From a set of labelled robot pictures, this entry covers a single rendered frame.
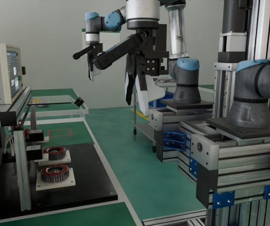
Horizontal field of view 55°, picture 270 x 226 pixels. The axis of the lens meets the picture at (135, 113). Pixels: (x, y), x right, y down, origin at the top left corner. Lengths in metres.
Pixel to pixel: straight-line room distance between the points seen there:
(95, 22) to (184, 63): 0.51
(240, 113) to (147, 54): 0.51
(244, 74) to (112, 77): 5.72
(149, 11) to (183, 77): 0.84
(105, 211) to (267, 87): 0.67
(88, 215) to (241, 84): 0.69
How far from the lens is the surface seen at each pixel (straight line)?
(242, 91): 0.98
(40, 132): 1.34
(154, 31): 0.61
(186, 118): 1.40
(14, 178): 1.14
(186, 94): 1.39
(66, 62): 6.40
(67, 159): 1.34
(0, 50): 1.00
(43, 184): 1.13
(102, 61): 0.57
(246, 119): 0.99
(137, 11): 0.58
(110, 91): 6.59
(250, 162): 1.02
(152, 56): 0.58
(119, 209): 0.99
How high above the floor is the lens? 1.28
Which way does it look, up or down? 12 degrees down
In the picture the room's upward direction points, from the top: straight up
